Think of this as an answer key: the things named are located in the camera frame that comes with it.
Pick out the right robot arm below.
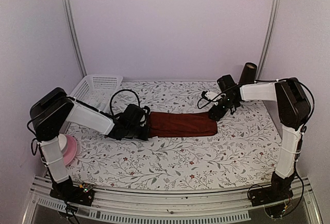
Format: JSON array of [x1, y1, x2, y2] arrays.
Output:
[[202, 75, 315, 201]]

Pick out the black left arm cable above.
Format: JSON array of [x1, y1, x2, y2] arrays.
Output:
[[109, 89, 142, 118]]

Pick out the aluminium frame post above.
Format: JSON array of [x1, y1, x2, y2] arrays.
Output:
[[62, 0, 87, 78], [256, 0, 281, 79]]

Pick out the left aluminium frame post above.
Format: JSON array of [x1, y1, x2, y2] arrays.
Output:
[[62, 0, 87, 78]]

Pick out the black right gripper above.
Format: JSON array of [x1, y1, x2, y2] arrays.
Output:
[[208, 94, 238, 121]]

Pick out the dark red towel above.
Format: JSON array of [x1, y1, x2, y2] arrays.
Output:
[[148, 112, 218, 138]]

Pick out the right aluminium frame post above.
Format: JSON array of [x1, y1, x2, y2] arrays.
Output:
[[256, 0, 281, 79]]

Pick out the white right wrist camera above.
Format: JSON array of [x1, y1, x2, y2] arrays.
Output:
[[201, 91, 221, 103]]

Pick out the blue orange patterned towel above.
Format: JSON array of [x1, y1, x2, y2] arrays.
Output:
[[96, 102, 109, 112]]

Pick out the black cylinder cup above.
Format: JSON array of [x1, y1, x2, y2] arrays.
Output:
[[239, 62, 257, 84]]

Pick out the pink plate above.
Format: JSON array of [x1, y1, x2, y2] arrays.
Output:
[[63, 135, 78, 166]]

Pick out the front aluminium rail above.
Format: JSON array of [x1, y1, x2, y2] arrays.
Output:
[[22, 177, 325, 223]]

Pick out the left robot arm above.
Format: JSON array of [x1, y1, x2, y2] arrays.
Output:
[[27, 87, 151, 200]]

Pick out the white plastic basket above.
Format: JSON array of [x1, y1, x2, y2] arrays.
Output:
[[69, 74, 123, 108]]

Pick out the floral tablecloth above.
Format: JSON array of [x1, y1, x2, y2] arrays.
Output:
[[67, 82, 282, 190]]

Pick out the white bowl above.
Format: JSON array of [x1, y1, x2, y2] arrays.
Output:
[[58, 134, 68, 154]]

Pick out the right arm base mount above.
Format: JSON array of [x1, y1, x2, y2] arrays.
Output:
[[247, 178, 293, 206]]

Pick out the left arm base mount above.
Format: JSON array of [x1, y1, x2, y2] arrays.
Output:
[[49, 183, 95, 206]]

